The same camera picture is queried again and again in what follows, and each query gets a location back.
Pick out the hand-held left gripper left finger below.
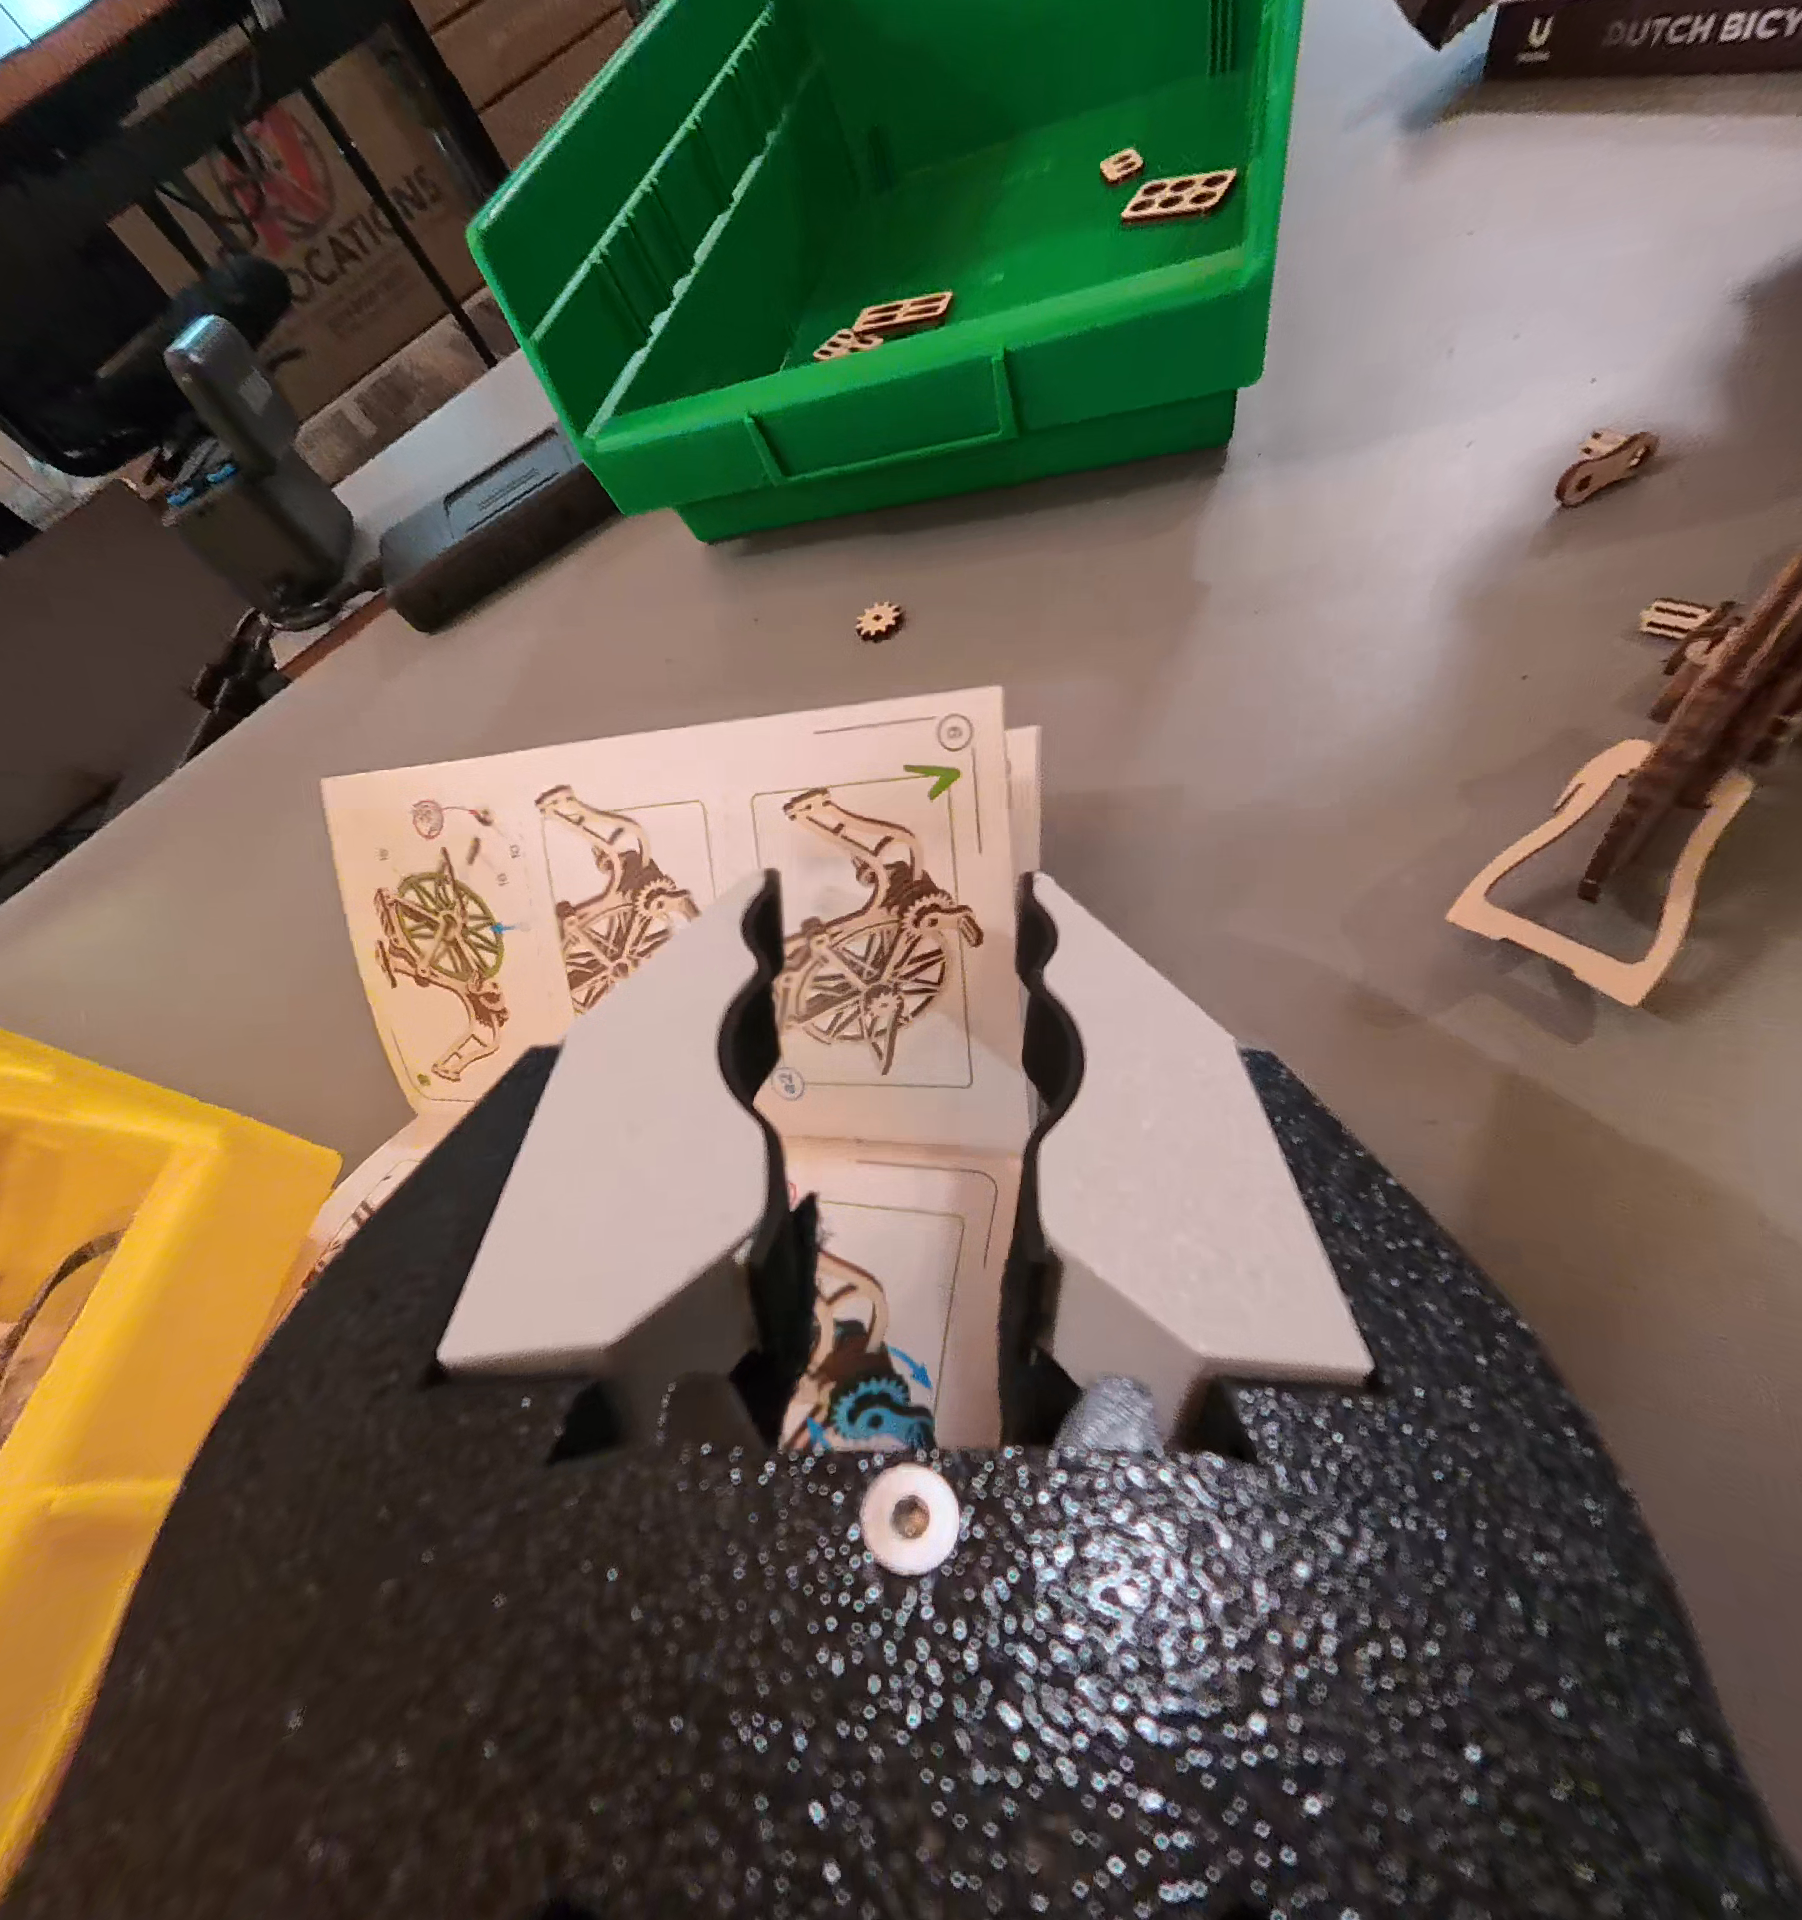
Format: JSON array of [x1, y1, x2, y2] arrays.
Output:
[[435, 869, 821, 1451]]

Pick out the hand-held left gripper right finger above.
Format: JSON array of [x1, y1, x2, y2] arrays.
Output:
[[996, 874, 1378, 1445]]

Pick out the wooden bicycle frame model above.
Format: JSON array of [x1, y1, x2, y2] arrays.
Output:
[[1447, 420, 1802, 1008]]

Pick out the assembly instruction booklet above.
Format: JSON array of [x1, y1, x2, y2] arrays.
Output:
[[299, 685, 1046, 1464]]

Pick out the yellow plastic bin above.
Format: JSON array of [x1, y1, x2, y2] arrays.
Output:
[[0, 1008, 345, 1920]]

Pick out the black plastic case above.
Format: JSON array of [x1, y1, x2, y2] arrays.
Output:
[[379, 430, 620, 634]]

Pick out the wooden parts sheet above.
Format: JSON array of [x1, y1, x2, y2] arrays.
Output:
[[0, 1227, 141, 1548]]

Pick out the grey handheld device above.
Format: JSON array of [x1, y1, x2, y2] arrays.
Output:
[[163, 313, 357, 619]]

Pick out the green plastic bin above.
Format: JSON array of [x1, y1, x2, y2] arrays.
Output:
[[465, 0, 1304, 544]]

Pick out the brown cardboard box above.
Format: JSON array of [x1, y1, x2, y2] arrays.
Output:
[[102, 45, 502, 486]]

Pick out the six-hole wooden plate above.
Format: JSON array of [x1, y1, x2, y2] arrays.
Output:
[[1118, 167, 1240, 227]]

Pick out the black metal stand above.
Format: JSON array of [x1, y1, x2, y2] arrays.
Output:
[[0, 0, 516, 498]]

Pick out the dark puzzle box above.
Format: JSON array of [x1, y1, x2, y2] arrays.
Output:
[[1418, 0, 1802, 82]]

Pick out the wooden chain link piece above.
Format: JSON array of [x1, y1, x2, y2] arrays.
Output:
[[1554, 427, 1660, 508]]

